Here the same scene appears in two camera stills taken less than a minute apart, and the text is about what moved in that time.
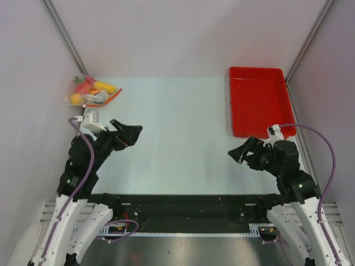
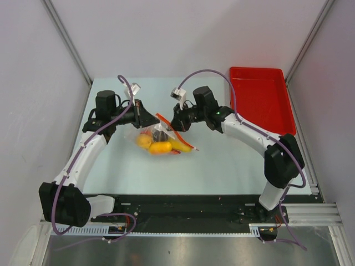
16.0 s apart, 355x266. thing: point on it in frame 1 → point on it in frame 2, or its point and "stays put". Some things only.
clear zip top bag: [83, 90] → [161, 138]
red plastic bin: [260, 98] stays put
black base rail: [189, 209] stays put
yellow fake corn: [104, 87] → [178, 146]
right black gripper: [239, 153] → [179, 122]
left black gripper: [129, 136] → [142, 118]
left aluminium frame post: [64, 34] stays put
